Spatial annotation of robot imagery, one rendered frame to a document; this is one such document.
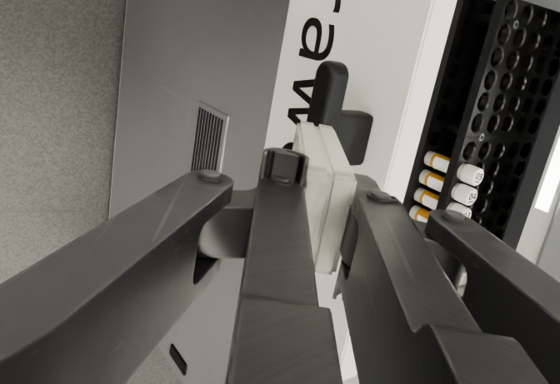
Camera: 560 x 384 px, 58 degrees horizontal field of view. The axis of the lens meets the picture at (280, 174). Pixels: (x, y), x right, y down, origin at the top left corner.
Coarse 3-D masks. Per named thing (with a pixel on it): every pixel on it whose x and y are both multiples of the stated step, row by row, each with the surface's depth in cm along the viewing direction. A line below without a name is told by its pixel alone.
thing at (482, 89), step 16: (512, 0) 31; (496, 16) 31; (512, 16) 31; (496, 32) 31; (512, 32) 32; (496, 48) 32; (480, 64) 32; (496, 64) 32; (480, 80) 32; (496, 80) 33; (480, 96) 32; (464, 112) 33; (480, 112) 33; (464, 128) 33; (480, 128) 33; (464, 144) 33; (464, 160) 34; (448, 176) 34; (448, 192) 34
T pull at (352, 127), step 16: (320, 64) 24; (336, 64) 23; (320, 80) 24; (336, 80) 23; (320, 96) 24; (336, 96) 24; (320, 112) 24; (336, 112) 24; (352, 112) 25; (336, 128) 24; (352, 128) 25; (368, 128) 26; (352, 144) 25; (352, 160) 26
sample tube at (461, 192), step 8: (424, 176) 36; (432, 176) 36; (440, 176) 35; (424, 184) 36; (432, 184) 35; (440, 184) 35; (456, 184) 34; (464, 184) 34; (456, 192) 34; (464, 192) 33; (472, 192) 33; (456, 200) 34; (464, 200) 33; (472, 200) 34
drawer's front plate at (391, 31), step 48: (384, 0) 25; (432, 0) 23; (288, 48) 31; (336, 48) 28; (384, 48) 25; (432, 48) 24; (288, 96) 32; (384, 96) 25; (384, 144) 25; (336, 336) 29
